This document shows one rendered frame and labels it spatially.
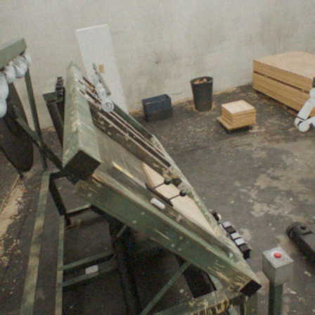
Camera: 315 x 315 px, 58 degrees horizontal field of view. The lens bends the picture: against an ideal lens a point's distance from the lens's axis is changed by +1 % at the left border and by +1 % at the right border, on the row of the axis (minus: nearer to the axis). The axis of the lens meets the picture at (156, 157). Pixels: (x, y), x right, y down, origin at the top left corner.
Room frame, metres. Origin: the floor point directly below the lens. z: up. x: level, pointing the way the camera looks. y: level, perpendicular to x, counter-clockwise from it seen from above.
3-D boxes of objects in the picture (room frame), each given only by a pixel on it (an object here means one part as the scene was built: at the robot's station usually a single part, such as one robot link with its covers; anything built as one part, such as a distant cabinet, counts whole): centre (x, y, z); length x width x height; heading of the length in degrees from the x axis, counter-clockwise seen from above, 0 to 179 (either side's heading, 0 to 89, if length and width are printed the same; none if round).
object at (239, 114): (4.85, -1.56, 0.20); 0.61 x 0.53 x 0.40; 5
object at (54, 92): (2.67, 0.80, 1.38); 0.70 x 0.15 x 0.85; 11
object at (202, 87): (6.12, -1.26, 0.33); 0.52 x 0.51 x 0.65; 5
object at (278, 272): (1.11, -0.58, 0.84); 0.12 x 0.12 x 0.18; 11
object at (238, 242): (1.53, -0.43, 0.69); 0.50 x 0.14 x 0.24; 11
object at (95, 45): (5.74, 0.72, 1.03); 0.61 x 0.58 x 2.05; 5
